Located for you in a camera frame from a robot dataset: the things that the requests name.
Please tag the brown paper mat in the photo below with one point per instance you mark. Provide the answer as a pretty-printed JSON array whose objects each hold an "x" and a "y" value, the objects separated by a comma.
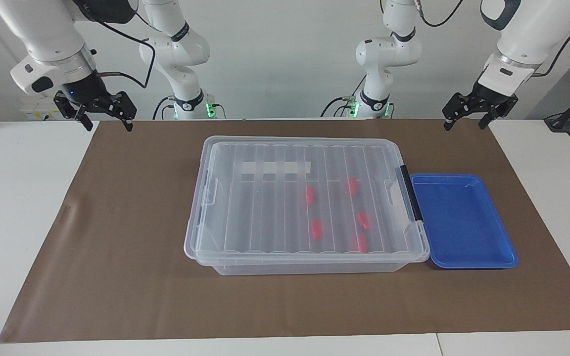
[{"x": 117, "y": 247}]

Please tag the white power strip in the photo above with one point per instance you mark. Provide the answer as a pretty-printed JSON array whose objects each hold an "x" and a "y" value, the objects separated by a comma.
[{"x": 35, "y": 112}]

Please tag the clear plastic storage box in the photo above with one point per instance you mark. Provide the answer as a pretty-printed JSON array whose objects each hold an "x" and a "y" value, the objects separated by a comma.
[{"x": 305, "y": 268}]

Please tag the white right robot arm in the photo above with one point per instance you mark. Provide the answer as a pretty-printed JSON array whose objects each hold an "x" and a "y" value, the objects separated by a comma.
[{"x": 47, "y": 34}]

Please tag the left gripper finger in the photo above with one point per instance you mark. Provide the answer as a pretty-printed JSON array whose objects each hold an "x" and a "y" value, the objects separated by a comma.
[
  {"x": 501, "y": 108},
  {"x": 459, "y": 104}
]

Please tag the clear ribbed plastic lid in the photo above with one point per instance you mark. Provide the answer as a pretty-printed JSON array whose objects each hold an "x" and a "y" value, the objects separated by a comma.
[{"x": 265, "y": 207}]

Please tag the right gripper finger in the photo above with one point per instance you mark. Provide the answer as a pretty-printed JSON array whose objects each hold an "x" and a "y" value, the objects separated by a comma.
[
  {"x": 74, "y": 109},
  {"x": 121, "y": 105}
]

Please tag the blue plastic tray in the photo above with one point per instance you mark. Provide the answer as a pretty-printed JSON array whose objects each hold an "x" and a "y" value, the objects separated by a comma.
[{"x": 458, "y": 222}]

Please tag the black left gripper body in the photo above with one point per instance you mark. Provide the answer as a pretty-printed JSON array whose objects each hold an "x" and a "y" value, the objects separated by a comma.
[{"x": 490, "y": 96}]

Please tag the black box latch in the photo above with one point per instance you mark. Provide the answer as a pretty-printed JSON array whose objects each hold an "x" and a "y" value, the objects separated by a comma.
[{"x": 410, "y": 193}]

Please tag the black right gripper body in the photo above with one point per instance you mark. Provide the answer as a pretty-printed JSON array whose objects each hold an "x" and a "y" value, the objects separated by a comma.
[{"x": 87, "y": 89}]

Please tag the red block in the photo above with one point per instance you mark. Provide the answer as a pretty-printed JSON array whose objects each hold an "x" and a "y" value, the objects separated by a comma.
[
  {"x": 309, "y": 195},
  {"x": 352, "y": 185},
  {"x": 359, "y": 243},
  {"x": 317, "y": 229},
  {"x": 362, "y": 219}
]

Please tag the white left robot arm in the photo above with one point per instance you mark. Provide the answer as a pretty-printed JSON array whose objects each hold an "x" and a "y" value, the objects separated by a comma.
[{"x": 517, "y": 34}]

